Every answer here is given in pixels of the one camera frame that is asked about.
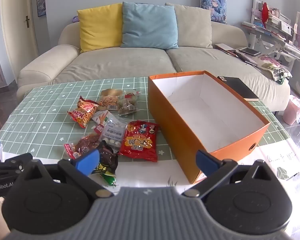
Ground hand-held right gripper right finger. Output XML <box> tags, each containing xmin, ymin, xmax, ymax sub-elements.
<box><xmin>182</xmin><ymin>149</ymin><xmax>278</xmax><ymax>197</ymax></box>

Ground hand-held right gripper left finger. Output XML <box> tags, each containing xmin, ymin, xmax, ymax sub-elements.
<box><xmin>19</xmin><ymin>149</ymin><xmax>114</xmax><ymax>197</ymax></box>

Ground reddish brown meat packet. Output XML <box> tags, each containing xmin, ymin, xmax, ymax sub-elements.
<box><xmin>64</xmin><ymin>134</ymin><xmax>102</xmax><ymax>160</ymax></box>

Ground yellow green snack packet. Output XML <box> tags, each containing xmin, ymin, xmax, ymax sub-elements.
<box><xmin>91</xmin><ymin>164</ymin><xmax>115</xmax><ymax>177</ymax></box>

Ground dark brown snack packet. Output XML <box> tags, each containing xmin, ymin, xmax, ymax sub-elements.
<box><xmin>97</xmin><ymin>141</ymin><xmax>119</xmax><ymax>174</ymax></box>

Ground small green snack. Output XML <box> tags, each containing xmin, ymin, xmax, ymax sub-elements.
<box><xmin>99</xmin><ymin>174</ymin><xmax>117</xmax><ymax>188</ymax></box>

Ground clear packet of white balls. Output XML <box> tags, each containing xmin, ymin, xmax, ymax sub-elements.
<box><xmin>99</xmin><ymin>120</ymin><xmax>128</xmax><ymax>153</ymax></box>

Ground white snack packet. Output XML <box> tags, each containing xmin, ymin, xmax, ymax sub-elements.
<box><xmin>91</xmin><ymin>110</ymin><xmax>115</xmax><ymax>134</ymax></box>

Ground red orange striped snack bag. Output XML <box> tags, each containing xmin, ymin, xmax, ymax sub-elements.
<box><xmin>67</xmin><ymin>96</ymin><xmax>100</xmax><ymax>129</ymax></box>

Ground large red snack packet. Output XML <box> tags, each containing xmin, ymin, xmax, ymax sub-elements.
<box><xmin>119</xmin><ymin>120</ymin><xmax>159</xmax><ymax>162</ymax></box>

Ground orange cardboard box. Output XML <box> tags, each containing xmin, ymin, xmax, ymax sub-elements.
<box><xmin>148</xmin><ymin>70</ymin><xmax>270</xmax><ymax>185</ymax></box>

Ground brown peanut packet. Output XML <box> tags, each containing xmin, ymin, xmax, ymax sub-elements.
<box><xmin>98</xmin><ymin>89</ymin><xmax>124</xmax><ymax>111</ymax></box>

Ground clear packet of nuts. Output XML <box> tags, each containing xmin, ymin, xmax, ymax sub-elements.
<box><xmin>118</xmin><ymin>90</ymin><xmax>142</xmax><ymax>116</ymax></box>

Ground green checked tablecloth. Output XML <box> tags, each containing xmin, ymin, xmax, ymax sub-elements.
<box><xmin>0</xmin><ymin>76</ymin><xmax>300</xmax><ymax>200</ymax></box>

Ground black notebook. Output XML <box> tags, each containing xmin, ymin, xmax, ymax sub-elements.
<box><xmin>217</xmin><ymin>76</ymin><xmax>260</xmax><ymax>102</ymax></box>

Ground pink trash bin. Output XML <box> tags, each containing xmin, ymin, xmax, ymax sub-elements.
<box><xmin>282</xmin><ymin>97</ymin><xmax>300</xmax><ymax>125</ymax></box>

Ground beige sofa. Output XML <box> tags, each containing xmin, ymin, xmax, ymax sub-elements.
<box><xmin>16</xmin><ymin>4</ymin><xmax>292</xmax><ymax>113</ymax></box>

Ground brown book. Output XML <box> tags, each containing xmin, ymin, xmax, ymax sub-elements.
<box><xmin>214</xmin><ymin>43</ymin><xmax>237</xmax><ymax>51</ymax></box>

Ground floral cushion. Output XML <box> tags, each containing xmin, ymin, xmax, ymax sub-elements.
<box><xmin>251</xmin><ymin>54</ymin><xmax>293</xmax><ymax>84</ymax></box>

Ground tablet with dark screen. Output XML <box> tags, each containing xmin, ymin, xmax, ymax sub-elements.
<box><xmin>239</xmin><ymin>46</ymin><xmax>262</xmax><ymax>56</ymax></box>

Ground cream door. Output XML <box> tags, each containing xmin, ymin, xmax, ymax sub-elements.
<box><xmin>0</xmin><ymin>0</ymin><xmax>39</xmax><ymax>63</ymax></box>

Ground yellow pillow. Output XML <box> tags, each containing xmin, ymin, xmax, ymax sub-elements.
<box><xmin>77</xmin><ymin>3</ymin><xmax>123</xmax><ymax>53</ymax></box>

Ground beige pillow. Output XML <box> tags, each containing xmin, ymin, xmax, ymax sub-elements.
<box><xmin>165</xmin><ymin>2</ymin><xmax>213</xmax><ymax>49</ymax></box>

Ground white desk with shelves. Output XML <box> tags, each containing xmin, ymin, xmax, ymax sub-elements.
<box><xmin>241</xmin><ymin>0</ymin><xmax>300</xmax><ymax>80</ymax></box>

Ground light blue pillow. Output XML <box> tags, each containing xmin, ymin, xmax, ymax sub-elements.
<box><xmin>120</xmin><ymin>2</ymin><xmax>179</xmax><ymax>50</ymax></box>

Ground cartoon print pillow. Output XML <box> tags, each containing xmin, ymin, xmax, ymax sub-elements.
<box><xmin>199</xmin><ymin>0</ymin><xmax>228</xmax><ymax>25</ymax></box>

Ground red plush toy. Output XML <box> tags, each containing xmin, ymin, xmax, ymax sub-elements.
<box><xmin>260</xmin><ymin>2</ymin><xmax>270</xmax><ymax>29</ymax></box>

